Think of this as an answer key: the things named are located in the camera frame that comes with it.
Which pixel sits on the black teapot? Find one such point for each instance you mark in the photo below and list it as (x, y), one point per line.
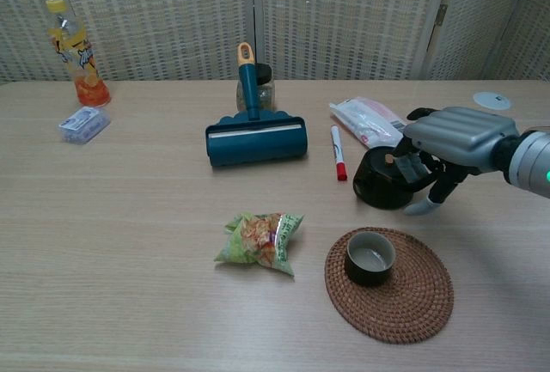
(378, 187)

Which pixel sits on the blue lint roller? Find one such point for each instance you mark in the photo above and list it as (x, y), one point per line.
(258, 146)

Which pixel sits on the orange drink bottle yellow cap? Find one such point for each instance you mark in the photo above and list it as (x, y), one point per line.
(86, 75)

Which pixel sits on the green snack bag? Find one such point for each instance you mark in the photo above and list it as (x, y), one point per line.
(258, 243)

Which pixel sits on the woven folding screen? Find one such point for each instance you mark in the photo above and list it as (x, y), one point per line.
(172, 15)

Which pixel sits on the glass jar black lid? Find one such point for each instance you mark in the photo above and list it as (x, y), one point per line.
(266, 90)

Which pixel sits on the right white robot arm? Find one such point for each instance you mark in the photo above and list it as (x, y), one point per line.
(530, 161)

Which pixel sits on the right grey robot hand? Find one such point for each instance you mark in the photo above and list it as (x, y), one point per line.
(460, 131)

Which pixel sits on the brass screen hinge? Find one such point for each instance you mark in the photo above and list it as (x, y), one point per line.
(441, 14)

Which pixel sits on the white pink plastic packet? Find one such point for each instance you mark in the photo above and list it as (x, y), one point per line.
(369, 120)

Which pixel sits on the white marker red cap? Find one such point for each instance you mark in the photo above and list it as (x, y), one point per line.
(338, 148)

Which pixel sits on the small black tea cup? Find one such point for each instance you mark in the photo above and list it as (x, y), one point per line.
(369, 271)

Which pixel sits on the brown woven round coaster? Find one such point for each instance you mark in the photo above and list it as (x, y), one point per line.
(412, 303)

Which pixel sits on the small clear plastic box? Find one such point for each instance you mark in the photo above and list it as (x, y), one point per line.
(83, 127)

